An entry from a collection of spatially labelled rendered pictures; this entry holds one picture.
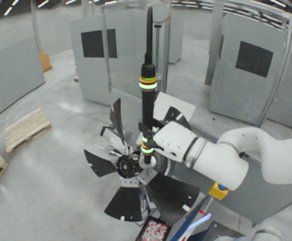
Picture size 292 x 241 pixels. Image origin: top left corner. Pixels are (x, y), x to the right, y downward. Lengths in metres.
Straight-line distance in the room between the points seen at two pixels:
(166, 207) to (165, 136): 0.38
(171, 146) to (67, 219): 1.86
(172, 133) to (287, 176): 0.30
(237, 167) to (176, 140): 0.17
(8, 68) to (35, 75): 1.25
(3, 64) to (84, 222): 5.28
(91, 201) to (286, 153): 1.97
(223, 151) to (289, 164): 0.17
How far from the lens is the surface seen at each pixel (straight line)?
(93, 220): 1.93
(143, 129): 0.42
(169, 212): 0.68
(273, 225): 0.61
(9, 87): 5.90
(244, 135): 0.40
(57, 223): 2.13
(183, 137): 0.39
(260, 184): 1.54
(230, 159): 0.36
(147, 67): 0.34
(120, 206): 0.83
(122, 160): 0.70
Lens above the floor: 1.80
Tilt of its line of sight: 39 degrees down
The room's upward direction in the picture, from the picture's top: straight up
